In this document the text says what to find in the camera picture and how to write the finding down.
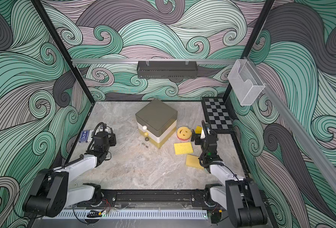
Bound black wall-mounted shelf tray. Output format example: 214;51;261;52
137;61;198;81

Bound white slotted cable duct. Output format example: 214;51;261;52
54;209;208;221

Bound light yellow foam sponge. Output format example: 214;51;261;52
186;154;204;170

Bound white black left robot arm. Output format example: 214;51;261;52
22;122;116;218

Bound yellow rectangular sponge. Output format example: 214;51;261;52
194;126;202;134

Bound clear plastic wall bin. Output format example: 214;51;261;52
228;59;265;106

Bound blue playing card box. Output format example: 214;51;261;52
78;130;93;143

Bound yellow sponge cloth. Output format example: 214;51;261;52
174;142;194;155

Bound round smiley sponge pink-backed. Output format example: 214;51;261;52
176;126;192;141

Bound olive three-drawer storage box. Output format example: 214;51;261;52
135;99;178;149

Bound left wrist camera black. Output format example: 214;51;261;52
93;122;115;147

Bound black white checkerboard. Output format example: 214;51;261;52
201;97;234;134

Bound aluminium wall rail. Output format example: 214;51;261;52
71;58;238;66

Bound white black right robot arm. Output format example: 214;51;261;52
191;120;268;228

